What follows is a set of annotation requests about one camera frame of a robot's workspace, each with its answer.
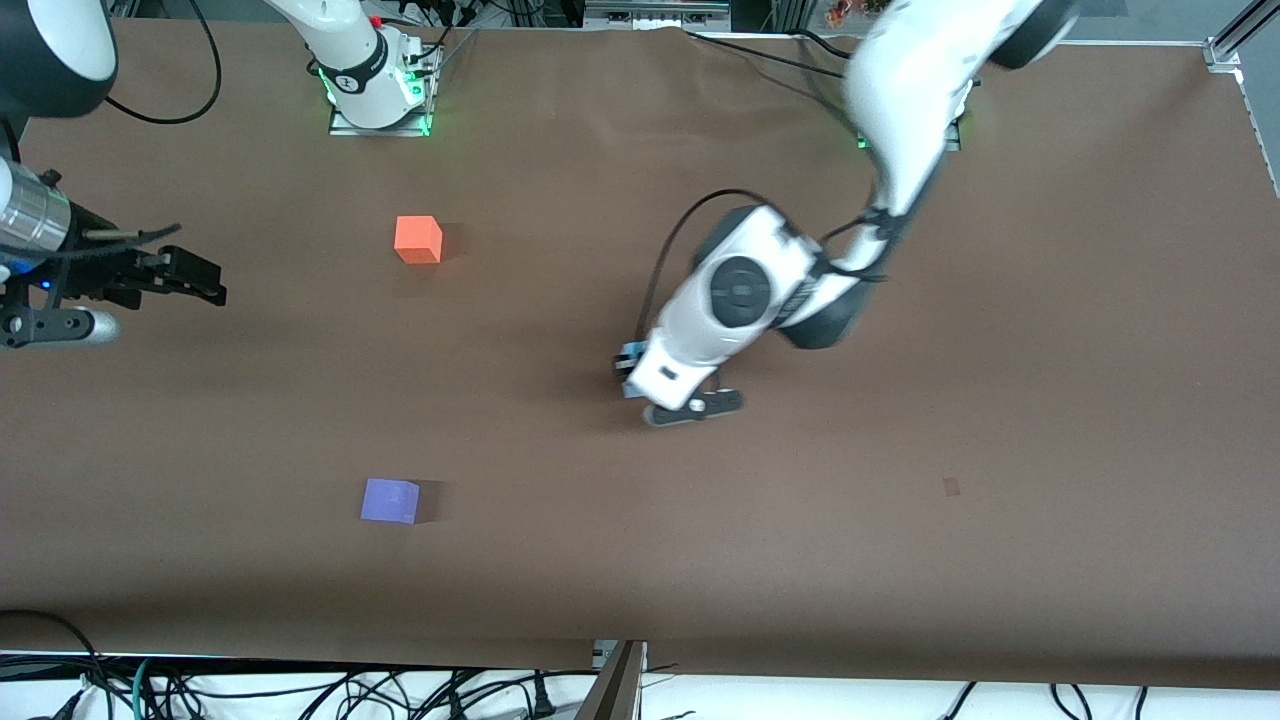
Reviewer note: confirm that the black power plug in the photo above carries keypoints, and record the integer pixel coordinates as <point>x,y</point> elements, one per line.
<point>542,695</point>

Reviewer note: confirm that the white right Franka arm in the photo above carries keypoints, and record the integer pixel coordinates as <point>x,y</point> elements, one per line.
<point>360,60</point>

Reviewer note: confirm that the orange red small object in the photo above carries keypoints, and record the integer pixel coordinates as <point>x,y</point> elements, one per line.
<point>845,12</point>

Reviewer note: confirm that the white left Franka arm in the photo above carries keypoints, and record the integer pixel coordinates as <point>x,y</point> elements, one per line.
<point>910,80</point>

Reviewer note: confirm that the aluminium profile post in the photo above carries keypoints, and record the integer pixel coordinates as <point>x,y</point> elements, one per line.
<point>615,690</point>

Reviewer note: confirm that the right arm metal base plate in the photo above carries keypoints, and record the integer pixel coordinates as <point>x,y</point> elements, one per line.
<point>345,125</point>

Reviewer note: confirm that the aluminium extrusion bar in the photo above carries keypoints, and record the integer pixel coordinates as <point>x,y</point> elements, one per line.
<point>650,12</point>

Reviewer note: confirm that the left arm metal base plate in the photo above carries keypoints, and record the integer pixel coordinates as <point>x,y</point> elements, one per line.
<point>950,140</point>

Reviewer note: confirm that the purple foam block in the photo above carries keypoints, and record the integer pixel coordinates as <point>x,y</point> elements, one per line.
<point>388,500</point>

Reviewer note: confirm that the aluminium table frame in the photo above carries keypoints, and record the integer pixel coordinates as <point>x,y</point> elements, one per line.
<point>1225,50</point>

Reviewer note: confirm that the orange foam block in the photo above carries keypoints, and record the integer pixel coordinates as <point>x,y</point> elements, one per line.
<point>416,240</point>

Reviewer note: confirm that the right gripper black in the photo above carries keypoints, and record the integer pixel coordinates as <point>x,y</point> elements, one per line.
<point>98,272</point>

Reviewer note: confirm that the brown table cover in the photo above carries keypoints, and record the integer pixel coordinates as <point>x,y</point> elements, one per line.
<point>700,560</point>

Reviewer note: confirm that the light blue foam block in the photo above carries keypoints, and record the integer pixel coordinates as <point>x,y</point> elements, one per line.
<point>632,356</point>

